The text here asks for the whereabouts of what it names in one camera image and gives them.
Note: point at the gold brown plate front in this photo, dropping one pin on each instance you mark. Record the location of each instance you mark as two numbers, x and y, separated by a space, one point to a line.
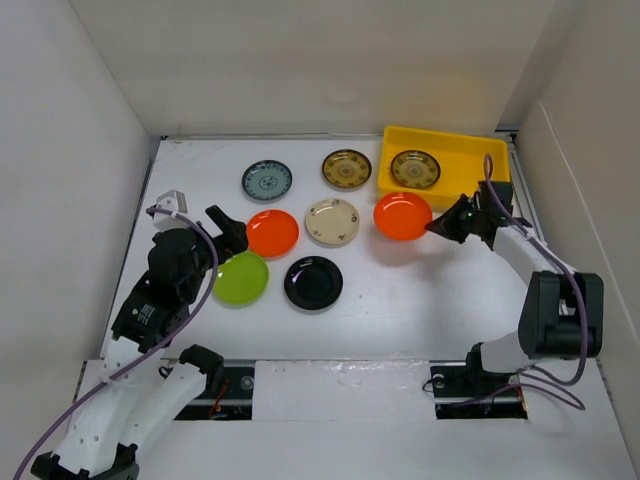
415 169

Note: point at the cream floral plate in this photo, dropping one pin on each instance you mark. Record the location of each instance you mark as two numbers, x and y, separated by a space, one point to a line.
332 221

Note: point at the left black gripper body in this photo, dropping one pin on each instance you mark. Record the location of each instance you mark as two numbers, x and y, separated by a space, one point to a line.
198 276

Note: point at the orange plate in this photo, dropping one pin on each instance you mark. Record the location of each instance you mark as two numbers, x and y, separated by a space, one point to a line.
402 216
272 233

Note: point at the gold brown patterned plate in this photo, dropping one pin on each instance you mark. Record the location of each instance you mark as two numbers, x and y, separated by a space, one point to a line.
346 169

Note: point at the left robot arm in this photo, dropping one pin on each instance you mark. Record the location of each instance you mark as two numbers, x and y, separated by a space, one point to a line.
102 434

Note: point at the blue patterned plate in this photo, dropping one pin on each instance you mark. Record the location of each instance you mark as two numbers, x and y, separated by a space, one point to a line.
267 180

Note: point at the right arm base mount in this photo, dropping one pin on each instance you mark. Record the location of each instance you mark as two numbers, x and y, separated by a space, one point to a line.
457 396

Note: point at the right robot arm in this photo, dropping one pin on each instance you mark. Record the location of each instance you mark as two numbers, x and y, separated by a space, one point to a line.
561 322

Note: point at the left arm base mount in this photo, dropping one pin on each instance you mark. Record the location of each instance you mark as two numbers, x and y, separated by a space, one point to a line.
228 399

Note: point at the green plate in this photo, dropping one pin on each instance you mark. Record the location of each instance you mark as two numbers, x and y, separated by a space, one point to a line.
241 280

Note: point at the yellow plastic bin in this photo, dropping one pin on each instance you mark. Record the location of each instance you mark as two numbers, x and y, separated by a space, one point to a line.
457 168

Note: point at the black plate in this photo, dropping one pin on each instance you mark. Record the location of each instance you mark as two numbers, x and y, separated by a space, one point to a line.
313 283

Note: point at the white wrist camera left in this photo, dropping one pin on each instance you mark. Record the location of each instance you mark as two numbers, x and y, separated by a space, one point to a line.
173 201

